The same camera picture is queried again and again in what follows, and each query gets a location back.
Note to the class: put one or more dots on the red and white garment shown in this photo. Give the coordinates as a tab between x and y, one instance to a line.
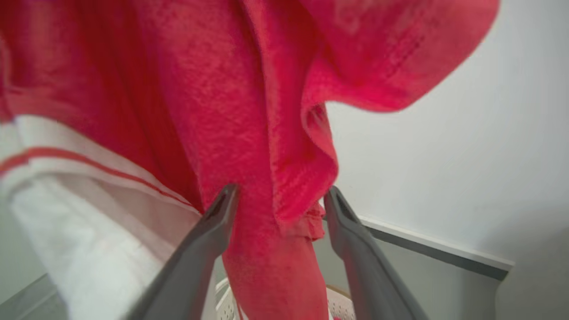
213	111

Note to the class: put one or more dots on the grey and white baseboard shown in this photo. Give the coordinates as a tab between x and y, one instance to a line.
440	251

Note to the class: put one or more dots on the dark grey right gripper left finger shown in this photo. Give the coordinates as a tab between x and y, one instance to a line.
195	262

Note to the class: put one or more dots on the white perforated laundry basket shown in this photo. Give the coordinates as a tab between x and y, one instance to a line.
338	304

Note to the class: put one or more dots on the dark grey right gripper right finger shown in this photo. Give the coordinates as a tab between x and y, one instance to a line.
364	262

